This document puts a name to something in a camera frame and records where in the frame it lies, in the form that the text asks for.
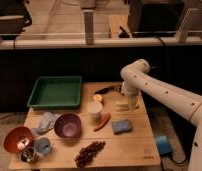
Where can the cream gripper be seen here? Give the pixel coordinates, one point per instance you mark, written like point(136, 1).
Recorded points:
point(132, 102)

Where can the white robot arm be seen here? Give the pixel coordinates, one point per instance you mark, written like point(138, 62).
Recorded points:
point(185, 103)

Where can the purple bowl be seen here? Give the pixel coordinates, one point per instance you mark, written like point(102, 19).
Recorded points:
point(68, 126)

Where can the red bowl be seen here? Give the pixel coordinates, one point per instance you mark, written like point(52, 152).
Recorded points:
point(18, 139)

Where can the blue sponge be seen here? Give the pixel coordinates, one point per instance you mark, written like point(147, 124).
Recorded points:
point(121, 126)

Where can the orange carrot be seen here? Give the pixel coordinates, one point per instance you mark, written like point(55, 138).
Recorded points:
point(103, 122)

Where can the yellow apple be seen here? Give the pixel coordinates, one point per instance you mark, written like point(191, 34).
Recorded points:
point(98, 97)

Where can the white cup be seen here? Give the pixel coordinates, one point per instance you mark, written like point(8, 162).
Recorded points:
point(94, 108)

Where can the wooden table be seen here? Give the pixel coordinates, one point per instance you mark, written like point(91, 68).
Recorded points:
point(135, 150)

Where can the blue tape roll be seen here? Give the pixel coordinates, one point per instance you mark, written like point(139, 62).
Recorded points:
point(163, 145)

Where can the bunch of dark grapes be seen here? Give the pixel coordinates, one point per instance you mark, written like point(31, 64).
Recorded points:
point(86, 154)

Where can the green plastic tray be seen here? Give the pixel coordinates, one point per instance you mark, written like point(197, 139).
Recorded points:
point(56, 92)

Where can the grey blue cloth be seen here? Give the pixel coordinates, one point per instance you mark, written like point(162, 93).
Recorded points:
point(45, 124)

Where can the blue mug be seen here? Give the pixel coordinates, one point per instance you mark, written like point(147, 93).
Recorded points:
point(43, 146)

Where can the metal cup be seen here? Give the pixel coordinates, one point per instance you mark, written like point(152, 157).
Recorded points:
point(29, 155)

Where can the metal railing post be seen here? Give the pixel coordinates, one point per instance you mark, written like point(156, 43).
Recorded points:
point(89, 28)

